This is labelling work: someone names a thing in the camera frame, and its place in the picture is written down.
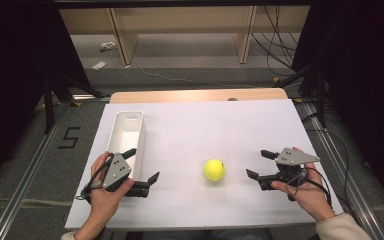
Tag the wooden table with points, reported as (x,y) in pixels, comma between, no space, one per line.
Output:
(196,95)

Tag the aluminium rail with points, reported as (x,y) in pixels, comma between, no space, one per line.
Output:
(350,186)
(23,190)

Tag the person's right hand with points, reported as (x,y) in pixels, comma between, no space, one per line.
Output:
(310,196)

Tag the white paper strip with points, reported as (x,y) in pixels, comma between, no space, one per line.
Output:
(99,65)

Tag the white plastic bin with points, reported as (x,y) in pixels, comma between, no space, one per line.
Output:
(125,133)

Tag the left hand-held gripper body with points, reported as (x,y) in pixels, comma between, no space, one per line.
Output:
(116,170)

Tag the small white device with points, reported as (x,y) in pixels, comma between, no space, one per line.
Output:
(108,46)

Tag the white board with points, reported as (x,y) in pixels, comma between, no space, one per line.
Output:
(196,133)

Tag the yellow tennis ball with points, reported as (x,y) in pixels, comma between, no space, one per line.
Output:
(214,170)

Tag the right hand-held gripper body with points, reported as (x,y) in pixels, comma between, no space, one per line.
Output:
(291,157)

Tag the person's left hand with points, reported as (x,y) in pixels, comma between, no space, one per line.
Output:
(101,203)

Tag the black metal stand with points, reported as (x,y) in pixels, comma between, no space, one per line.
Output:
(49,103)
(320,100)

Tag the wooden shelf unit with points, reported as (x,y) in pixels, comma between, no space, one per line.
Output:
(183,20)

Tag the dark curtain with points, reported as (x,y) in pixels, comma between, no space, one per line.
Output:
(366,83)
(13,66)

